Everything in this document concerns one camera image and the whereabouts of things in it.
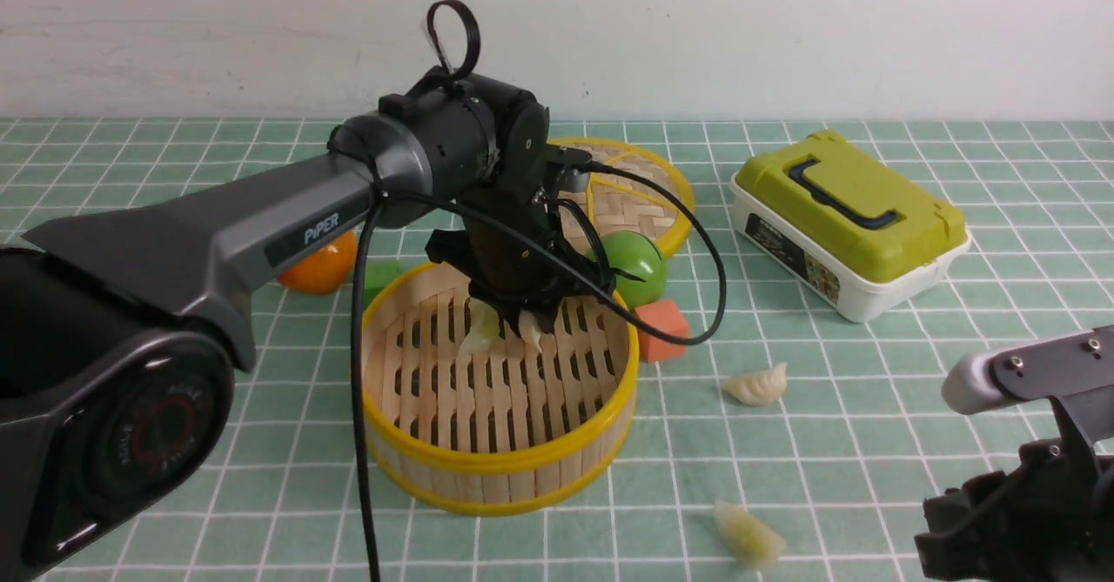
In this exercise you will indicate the woven bamboo steamer lid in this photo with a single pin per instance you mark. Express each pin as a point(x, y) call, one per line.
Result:
point(616, 204)

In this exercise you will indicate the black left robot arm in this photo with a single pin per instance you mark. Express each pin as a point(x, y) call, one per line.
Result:
point(122, 330)

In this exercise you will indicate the white dumpling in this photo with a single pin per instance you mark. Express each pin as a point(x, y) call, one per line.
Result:
point(758, 389)
point(530, 332)

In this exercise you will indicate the pale green dumpling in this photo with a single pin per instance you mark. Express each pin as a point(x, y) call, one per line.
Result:
point(752, 543)

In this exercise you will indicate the green tablecloth white grid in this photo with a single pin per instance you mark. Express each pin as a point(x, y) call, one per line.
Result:
point(838, 466)

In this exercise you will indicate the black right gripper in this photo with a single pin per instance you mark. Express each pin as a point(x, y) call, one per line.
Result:
point(1038, 523)

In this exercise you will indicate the orange foam cube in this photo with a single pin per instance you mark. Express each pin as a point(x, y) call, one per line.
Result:
point(666, 316)

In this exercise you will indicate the white box green lid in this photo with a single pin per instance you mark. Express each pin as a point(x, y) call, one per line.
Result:
point(854, 231)

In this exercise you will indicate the green round toy fruit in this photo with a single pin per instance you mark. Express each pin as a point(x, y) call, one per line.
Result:
point(638, 266)

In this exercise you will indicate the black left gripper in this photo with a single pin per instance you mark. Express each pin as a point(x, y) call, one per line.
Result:
point(516, 254)

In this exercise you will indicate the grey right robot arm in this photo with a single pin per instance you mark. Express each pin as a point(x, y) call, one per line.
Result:
point(1074, 373)

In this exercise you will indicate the bamboo steamer tray yellow rim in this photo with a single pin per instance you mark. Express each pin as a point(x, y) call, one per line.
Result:
point(500, 433)

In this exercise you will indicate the orange red toy pear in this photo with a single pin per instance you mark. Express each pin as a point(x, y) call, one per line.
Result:
point(326, 269)

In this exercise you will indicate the green foam cube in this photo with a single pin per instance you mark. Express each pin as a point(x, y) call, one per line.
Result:
point(377, 275)

